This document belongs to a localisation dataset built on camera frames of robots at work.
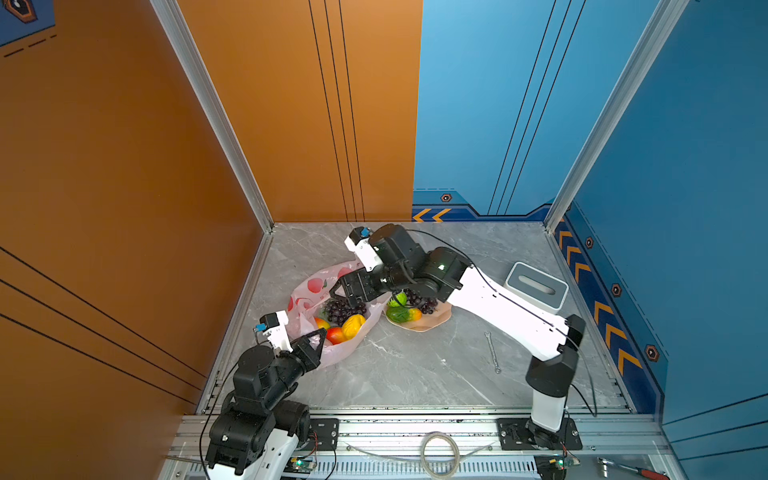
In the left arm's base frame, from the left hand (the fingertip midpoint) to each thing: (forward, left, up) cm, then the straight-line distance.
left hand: (327, 329), depth 68 cm
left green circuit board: (-23, +6, -24) cm, 34 cm away
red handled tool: (-24, -73, -20) cm, 79 cm away
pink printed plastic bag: (+17, +11, -13) cm, 24 cm away
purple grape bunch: (+15, +2, -19) cm, 24 cm away
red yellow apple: (+7, +2, -19) cm, 20 cm away
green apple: (+10, -17, -2) cm, 20 cm away
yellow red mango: (+11, +6, -19) cm, 23 cm away
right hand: (+7, -4, +8) cm, 11 cm away
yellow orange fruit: (+8, -3, -15) cm, 17 cm away
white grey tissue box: (+24, -62, -18) cm, 69 cm away
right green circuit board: (-22, -56, -22) cm, 64 cm away
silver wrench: (-1, -45, -22) cm, 50 cm away
